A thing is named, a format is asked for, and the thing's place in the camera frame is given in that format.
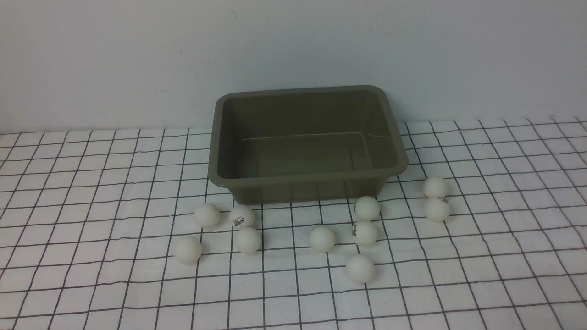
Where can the white ball with side logo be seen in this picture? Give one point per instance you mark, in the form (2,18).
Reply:
(367,208)

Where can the white ball with red-black logo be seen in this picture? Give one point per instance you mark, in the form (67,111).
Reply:
(364,233)

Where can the white ball with small logo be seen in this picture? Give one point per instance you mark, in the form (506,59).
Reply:
(437,209)

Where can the plain white ping-pong ball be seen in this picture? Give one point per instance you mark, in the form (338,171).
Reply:
(207,215)

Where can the olive green plastic bin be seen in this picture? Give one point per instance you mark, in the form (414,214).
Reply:
(305,144)

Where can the white ball with black logo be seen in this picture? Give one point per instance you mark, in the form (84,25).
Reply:
(241,216)

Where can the white black-grid tablecloth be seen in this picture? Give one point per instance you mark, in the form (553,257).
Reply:
(89,220)

